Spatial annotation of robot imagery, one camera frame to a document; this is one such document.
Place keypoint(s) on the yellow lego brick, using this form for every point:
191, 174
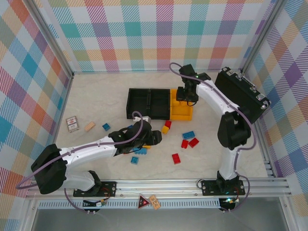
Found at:
165, 130
177, 104
147, 147

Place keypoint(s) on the yellow plastic bin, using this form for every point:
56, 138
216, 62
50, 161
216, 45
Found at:
183, 113

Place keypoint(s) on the long blue lego brick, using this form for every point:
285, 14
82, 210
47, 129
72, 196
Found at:
188, 135
141, 151

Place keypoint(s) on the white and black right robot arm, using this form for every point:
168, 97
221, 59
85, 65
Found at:
214, 93

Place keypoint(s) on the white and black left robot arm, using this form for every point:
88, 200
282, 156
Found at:
84, 149

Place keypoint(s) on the black plastic bin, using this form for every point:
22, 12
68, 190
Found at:
158, 103
137, 101

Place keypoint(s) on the small wooden block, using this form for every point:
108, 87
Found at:
89, 126

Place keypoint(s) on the black briefcase with metal latches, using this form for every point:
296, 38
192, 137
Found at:
243, 96

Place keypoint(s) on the playing card box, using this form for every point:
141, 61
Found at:
72, 124

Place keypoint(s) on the red triangle sticker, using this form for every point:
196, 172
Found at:
143, 202

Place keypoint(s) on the orange paper tag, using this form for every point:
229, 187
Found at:
154, 202

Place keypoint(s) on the left power connector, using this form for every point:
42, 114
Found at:
101, 203

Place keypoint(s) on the power connector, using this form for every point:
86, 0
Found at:
101, 203
229, 200

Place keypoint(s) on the grey metal front panel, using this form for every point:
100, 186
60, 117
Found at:
156, 220

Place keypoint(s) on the right power connector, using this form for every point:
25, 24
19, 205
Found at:
229, 200

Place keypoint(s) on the aluminium mounting rail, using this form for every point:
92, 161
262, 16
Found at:
163, 186

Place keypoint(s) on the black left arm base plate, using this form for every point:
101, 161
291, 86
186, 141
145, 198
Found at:
109, 188

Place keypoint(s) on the aluminium frame post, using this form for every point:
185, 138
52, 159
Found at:
51, 36
263, 36

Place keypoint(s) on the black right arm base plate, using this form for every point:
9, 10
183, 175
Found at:
209, 187

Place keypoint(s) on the aluminium side rail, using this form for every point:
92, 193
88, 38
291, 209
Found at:
265, 154

